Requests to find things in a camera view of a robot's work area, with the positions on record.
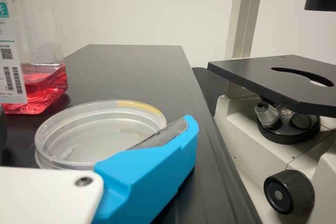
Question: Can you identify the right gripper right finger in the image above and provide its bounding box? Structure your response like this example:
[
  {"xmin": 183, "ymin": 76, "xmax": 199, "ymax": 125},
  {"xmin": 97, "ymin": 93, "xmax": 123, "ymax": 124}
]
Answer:
[{"xmin": 91, "ymin": 114, "xmax": 200, "ymax": 224}]

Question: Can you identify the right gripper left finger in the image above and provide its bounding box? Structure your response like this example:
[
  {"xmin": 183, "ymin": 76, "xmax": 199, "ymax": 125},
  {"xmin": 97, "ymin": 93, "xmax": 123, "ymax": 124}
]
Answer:
[{"xmin": 0, "ymin": 108, "xmax": 7, "ymax": 156}]

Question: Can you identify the petri dish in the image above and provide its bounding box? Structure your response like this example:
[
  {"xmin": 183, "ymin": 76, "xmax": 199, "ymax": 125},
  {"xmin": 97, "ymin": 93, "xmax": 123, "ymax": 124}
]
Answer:
[{"xmin": 34, "ymin": 99, "xmax": 168, "ymax": 171}]

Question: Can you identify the red liquid bottle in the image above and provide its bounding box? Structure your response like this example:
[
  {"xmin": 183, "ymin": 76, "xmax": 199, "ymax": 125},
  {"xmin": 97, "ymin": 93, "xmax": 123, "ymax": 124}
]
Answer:
[{"xmin": 0, "ymin": 0, "xmax": 69, "ymax": 115}]

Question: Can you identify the black platform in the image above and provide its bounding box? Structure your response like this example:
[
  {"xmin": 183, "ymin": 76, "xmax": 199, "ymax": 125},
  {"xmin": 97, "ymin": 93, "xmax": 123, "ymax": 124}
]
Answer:
[{"xmin": 0, "ymin": 44, "xmax": 263, "ymax": 224}]

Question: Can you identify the cream microscope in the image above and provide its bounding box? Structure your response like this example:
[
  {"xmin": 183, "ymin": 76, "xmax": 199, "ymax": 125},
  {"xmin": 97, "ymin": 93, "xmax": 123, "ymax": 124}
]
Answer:
[{"xmin": 206, "ymin": 0, "xmax": 336, "ymax": 224}]

